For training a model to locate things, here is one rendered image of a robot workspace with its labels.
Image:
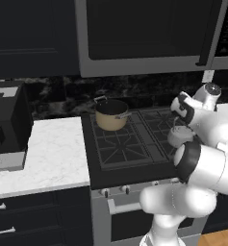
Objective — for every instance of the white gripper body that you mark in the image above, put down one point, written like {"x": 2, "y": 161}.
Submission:
{"x": 180, "y": 137}

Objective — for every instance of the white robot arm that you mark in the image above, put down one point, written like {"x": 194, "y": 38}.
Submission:
{"x": 202, "y": 173}

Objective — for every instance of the silver stove knob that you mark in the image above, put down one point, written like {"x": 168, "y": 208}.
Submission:
{"x": 126, "y": 189}
{"x": 174, "y": 180}
{"x": 105, "y": 192}
{"x": 155, "y": 183}

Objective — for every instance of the black gas stove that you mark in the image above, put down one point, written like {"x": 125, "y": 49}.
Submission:
{"x": 118, "y": 150}

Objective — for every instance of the dark base cupboard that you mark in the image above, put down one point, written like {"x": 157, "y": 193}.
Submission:
{"x": 222, "y": 213}

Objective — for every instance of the dark oven door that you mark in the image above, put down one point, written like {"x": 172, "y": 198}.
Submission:
{"x": 128, "y": 226}

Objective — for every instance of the silver microwave oven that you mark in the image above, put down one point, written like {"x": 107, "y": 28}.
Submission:
{"x": 144, "y": 35}

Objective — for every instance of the dark drawer front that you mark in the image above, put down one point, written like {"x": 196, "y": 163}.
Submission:
{"x": 41, "y": 205}
{"x": 45, "y": 232}

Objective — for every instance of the black and grey countertop appliance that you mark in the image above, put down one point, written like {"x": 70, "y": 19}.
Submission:
{"x": 8, "y": 128}

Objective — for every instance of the white wall outlet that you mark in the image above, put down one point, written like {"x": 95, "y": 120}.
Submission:
{"x": 208, "y": 77}

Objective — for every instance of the dark wall cupboard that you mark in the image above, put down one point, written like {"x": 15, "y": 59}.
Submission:
{"x": 32, "y": 35}

